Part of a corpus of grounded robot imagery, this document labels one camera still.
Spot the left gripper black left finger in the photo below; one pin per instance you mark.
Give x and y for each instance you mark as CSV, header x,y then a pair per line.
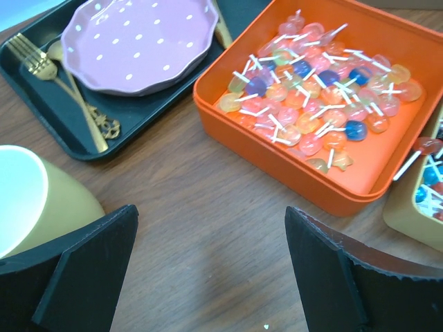
x,y
73,282

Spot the yellow mug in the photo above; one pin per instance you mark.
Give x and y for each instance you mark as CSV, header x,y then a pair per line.
x,y
39,201

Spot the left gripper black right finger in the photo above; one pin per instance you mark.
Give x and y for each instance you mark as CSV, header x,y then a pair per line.
x,y
345,285

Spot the orange box of lollipops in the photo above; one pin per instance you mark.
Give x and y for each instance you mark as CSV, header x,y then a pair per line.
x,y
328,97

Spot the gold knife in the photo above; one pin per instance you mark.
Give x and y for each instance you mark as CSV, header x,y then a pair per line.
x,y
221,31

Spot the gold fork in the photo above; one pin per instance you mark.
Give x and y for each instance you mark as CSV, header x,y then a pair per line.
x,y
43,67

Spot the gold spoon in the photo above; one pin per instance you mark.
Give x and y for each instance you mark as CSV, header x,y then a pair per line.
x,y
55,51

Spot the gold tin of candies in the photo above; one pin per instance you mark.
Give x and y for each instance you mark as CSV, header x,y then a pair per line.
x,y
414,206

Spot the pink polka dot plate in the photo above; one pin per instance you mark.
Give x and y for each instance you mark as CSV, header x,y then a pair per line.
x,y
137,47

